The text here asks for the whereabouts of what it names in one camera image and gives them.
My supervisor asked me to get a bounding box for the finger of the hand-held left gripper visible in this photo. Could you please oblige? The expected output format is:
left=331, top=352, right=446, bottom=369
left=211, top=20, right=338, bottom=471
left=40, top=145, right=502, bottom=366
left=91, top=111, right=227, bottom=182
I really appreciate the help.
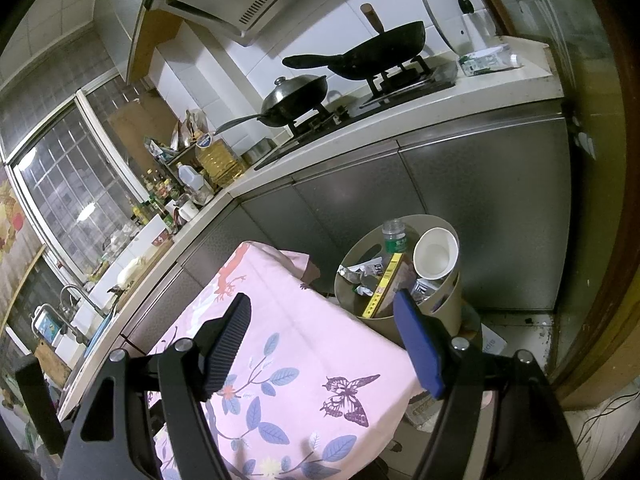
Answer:
left=14, top=355, right=68, bottom=461

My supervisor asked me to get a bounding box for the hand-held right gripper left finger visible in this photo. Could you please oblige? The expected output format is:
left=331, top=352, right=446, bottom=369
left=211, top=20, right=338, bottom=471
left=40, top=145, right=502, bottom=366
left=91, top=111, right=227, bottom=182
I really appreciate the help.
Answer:
left=57, top=291, right=252, bottom=480

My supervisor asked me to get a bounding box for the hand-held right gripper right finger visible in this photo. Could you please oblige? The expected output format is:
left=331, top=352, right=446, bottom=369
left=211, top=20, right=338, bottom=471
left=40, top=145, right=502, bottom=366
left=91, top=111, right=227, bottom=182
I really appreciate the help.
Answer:
left=393, top=289, right=585, bottom=480

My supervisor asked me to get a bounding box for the beige round bin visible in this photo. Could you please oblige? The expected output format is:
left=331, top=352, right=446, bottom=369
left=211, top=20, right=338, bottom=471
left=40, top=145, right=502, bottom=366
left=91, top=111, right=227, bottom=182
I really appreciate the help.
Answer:
left=334, top=215, right=463, bottom=338

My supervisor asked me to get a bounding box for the white black packet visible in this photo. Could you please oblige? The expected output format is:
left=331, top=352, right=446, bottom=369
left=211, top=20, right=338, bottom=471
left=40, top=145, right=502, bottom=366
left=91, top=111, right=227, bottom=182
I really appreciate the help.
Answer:
left=412, top=280, right=443, bottom=303

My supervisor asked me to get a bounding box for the yellow black box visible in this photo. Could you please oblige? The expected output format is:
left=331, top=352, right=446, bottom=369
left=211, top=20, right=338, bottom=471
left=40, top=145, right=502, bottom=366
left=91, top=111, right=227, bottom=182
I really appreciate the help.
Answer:
left=359, top=252, right=406, bottom=318

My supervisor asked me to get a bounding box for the silver foil wrapper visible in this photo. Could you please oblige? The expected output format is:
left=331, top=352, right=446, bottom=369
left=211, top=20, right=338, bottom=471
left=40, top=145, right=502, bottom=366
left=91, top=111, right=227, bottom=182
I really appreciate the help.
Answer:
left=336, top=257, right=386, bottom=296

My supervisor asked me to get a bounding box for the white paper cup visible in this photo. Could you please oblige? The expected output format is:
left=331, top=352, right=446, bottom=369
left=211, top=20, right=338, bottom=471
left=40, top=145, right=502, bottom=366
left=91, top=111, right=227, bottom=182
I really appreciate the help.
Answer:
left=412, top=227, right=460, bottom=281

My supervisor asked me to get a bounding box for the clear plastic bottle green label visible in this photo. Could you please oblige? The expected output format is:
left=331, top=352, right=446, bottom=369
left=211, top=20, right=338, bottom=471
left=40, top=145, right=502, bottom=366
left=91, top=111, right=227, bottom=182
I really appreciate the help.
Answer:
left=381, top=219, right=408, bottom=256

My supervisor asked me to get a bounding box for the wooden cutting board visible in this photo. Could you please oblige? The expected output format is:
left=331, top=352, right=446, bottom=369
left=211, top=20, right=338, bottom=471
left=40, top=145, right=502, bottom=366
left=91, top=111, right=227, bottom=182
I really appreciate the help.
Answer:
left=32, top=342, right=73, bottom=391

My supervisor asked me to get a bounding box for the pink floral tablecloth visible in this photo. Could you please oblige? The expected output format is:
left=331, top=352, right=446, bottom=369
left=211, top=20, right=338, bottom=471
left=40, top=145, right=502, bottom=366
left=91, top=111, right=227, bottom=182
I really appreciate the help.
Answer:
left=145, top=241, right=436, bottom=480

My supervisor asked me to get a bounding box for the steel faucet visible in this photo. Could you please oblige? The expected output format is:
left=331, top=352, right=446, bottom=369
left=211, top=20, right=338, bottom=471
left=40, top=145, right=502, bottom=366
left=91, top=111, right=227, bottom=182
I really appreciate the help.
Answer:
left=60, top=284, right=106, bottom=318

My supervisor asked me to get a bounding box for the grey kitchen cabinet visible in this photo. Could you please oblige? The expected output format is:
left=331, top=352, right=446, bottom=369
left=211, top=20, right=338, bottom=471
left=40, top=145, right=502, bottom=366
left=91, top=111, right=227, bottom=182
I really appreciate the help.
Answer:
left=120, top=110, right=573, bottom=356

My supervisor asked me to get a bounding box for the row of condiment bottles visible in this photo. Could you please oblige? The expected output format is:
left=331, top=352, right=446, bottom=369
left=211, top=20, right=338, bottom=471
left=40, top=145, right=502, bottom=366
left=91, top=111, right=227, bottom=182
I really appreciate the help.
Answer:
left=127, top=167, right=188, bottom=233

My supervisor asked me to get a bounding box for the white plastic jug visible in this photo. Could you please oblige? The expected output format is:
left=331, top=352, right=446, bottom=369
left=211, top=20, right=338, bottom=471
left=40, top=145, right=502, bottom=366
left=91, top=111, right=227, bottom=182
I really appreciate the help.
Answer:
left=177, top=162, right=201, bottom=193

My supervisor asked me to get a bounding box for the yellow cooking oil bottle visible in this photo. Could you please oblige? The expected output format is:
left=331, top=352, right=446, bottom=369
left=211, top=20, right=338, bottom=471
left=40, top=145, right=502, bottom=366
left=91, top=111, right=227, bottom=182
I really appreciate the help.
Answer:
left=195, top=130, right=246, bottom=188

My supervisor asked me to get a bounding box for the barred kitchen window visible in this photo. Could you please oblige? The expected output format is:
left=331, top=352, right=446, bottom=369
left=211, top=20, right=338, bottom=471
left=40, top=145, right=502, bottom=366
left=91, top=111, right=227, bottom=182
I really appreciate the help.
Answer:
left=5, top=80, right=166, bottom=281

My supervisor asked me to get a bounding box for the black gas stove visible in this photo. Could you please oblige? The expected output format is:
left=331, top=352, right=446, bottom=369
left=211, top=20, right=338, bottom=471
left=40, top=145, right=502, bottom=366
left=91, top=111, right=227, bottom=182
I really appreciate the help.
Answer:
left=254, top=55, right=458, bottom=170

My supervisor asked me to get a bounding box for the steel wok with lid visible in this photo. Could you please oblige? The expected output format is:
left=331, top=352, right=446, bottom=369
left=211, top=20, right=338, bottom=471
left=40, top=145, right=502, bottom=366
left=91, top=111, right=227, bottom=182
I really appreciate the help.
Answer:
left=212, top=76, right=330, bottom=136

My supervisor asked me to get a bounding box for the green white tissue pack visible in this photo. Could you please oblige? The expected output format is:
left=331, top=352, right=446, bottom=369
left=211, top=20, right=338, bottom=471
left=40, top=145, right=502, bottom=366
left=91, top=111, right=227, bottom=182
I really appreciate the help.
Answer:
left=458, top=44, right=523, bottom=77

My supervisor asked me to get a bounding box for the black wok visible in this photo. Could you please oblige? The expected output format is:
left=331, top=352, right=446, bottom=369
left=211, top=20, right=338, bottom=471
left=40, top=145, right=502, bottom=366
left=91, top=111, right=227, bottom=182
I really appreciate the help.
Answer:
left=281, top=21, right=427, bottom=81

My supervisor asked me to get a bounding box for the glass pot lid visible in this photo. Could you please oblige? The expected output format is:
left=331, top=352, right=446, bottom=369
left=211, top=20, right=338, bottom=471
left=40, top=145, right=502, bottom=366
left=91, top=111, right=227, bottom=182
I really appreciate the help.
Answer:
left=416, top=0, right=493, bottom=56

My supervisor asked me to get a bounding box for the fruit wall poster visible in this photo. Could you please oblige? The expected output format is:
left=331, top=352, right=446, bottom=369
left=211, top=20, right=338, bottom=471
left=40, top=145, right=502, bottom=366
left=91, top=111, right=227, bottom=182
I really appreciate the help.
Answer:
left=0, top=175, right=41, bottom=261

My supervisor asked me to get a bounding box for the wooden spatula handle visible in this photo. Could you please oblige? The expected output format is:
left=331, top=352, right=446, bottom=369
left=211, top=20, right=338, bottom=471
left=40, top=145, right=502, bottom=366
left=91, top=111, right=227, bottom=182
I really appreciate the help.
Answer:
left=360, top=3, right=386, bottom=33

